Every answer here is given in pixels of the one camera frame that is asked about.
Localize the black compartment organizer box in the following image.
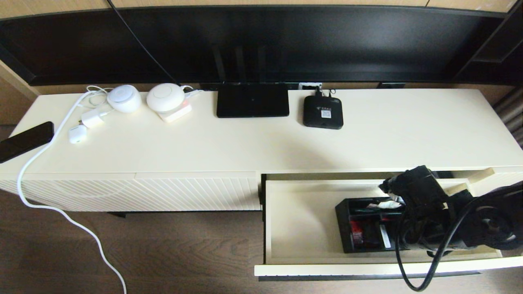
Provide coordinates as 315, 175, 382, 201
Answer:
335, 197, 411, 254

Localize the thin white cable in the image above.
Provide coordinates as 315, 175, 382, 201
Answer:
78, 85, 115, 109

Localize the white round speaker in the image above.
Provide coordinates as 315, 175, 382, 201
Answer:
107, 85, 143, 114

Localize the black shelf unit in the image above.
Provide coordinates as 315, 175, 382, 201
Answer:
451, 0, 523, 86

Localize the white dome lamp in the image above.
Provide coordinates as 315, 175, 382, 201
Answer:
146, 83, 186, 113

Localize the black smartphone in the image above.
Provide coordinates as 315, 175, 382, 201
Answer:
0, 121, 55, 163

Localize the red sachet white nutrition label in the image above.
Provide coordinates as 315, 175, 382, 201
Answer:
350, 220, 378, 247

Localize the grey curtain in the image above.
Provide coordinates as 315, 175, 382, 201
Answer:
492, 87, 523, 149

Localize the black router with antennas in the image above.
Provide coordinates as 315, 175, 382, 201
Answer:
211, 45, 290, 118

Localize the thick white cable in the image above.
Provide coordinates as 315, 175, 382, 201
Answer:
17, 90, 128, 294

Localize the pink white base block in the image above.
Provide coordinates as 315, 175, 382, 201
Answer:
157, 100, 193, 123

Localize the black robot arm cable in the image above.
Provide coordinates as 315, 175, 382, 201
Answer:
394, 192, 483, 292

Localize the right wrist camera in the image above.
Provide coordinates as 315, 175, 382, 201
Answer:
379, 169, 413, 201

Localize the black set-top box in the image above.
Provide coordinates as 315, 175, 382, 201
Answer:
302, 95, 344, 130

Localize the black television cable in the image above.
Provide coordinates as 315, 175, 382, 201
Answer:
107, 0, 180, 85

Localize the cream cabinet drawer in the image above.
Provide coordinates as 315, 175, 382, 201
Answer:
254, 171, 523, 282

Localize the cream TV cabinet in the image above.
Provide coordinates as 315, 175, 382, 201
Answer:
0, 88, 523, 213

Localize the black television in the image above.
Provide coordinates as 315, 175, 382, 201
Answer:
0, 5, 523, 86

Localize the white charger adapter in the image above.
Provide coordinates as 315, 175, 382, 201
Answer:
78, 107, 107, 129

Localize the white earbuds case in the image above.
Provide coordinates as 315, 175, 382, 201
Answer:
69, 125, 89, 145

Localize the white cream packet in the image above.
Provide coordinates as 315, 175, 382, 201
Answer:
367, 200, 403, 209

